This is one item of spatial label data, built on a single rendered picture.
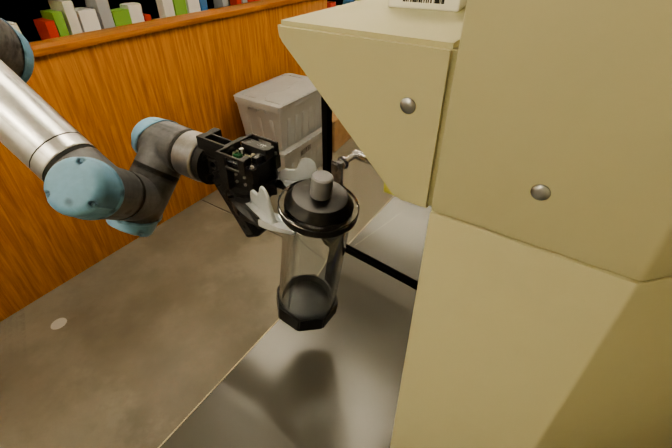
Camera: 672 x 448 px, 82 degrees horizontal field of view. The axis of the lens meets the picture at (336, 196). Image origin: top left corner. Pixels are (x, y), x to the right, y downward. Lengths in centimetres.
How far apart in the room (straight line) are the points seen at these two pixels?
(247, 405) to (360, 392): 18
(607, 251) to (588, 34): 11
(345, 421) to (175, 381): 131
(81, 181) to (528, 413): 51
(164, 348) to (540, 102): 194
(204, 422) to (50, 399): 144
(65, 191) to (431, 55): 46
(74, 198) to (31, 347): 181
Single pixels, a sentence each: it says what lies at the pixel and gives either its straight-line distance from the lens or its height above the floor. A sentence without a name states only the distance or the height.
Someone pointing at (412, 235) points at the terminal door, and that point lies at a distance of 70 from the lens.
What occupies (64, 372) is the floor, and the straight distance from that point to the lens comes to 216.
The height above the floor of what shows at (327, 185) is 129.
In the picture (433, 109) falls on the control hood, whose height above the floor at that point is 148.
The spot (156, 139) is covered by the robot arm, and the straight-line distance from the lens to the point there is 68.
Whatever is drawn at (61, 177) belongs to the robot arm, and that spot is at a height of 131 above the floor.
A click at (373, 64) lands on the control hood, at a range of 23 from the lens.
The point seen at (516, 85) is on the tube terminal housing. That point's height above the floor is 150.
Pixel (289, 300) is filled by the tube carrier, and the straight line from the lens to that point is 61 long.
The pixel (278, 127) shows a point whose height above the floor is 51.
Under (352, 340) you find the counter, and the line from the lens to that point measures 76.
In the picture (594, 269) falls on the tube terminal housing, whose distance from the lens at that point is 25.
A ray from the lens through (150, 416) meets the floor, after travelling 188.
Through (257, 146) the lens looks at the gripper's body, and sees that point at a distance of 56.
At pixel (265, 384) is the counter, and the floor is 94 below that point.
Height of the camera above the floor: 156
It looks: 34 degrees down
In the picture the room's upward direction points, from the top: straight up
